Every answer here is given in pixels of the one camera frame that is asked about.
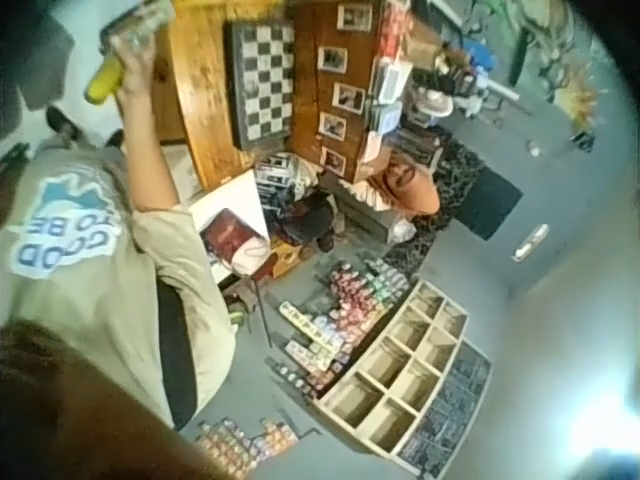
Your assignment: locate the black floor mat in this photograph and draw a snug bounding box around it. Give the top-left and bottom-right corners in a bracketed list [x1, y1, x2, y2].
[455, 164, 525, 242]

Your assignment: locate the cluttered shelf of goods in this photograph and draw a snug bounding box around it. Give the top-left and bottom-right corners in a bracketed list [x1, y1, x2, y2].
[367, 0, 509, 134]

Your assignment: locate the brown cardboard box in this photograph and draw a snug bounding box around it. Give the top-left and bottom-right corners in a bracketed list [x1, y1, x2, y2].
[268, 241, 307, 280]

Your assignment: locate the black stick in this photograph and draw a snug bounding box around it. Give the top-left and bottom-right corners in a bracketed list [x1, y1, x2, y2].
[251, 275, 275, 350]

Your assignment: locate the black and white chessboard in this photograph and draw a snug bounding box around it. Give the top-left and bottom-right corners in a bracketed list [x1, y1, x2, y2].
[225, 18, 297, 152]

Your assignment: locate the dark tray of small packets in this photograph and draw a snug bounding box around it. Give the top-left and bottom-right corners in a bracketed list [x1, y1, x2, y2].
[393, 338, 494, 480]

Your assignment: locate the black stool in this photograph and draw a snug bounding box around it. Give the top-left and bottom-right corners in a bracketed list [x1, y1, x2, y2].
[277, 198, 337, 252]

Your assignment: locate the white power strip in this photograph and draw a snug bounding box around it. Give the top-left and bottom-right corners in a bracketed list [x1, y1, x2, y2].
[510, 223, 551, 263]

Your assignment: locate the white board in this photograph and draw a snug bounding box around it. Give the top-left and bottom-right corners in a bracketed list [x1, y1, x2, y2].
[191, 167, 274, 284]

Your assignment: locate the person's right hand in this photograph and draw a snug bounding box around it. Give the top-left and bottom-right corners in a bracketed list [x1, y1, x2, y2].
[106, 29, 159, 99]

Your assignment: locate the brown wooden cabinet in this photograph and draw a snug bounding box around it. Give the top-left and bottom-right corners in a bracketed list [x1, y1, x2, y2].
[288, 0, 389, 184]

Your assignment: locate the black and white printed box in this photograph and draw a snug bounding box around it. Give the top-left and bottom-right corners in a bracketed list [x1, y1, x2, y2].
[253, 151, 321, 202]

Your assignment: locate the white framed photo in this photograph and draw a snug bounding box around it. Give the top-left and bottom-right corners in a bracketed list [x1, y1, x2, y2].
[320, 146, 348, 176]
[336, 2, 374, 32]
[331, 81, 367, 112]
[317, 45, 349, 72]
[317, 111, 348, 141]

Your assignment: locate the yellow green tool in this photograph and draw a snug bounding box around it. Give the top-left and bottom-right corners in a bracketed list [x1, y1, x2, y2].
[228, 293, 252, 332]

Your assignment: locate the yellow bottle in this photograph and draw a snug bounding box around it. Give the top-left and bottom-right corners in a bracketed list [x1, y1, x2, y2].
[83, 51, 126, 105]

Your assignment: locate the black patterned rug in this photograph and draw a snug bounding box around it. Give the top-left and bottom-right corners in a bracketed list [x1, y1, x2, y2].
[384, 127, 487, 284]

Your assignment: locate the cream cubby shelf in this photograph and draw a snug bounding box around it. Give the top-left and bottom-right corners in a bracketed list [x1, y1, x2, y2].
[318, 278, 472, 457]

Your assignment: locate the heap of colourful packets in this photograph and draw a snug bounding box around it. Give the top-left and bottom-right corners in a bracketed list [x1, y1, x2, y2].
[263, 255, 419, 399]

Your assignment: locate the wooden table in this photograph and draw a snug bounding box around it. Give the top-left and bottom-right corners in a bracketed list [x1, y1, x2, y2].
[153, 0, 297, 191]

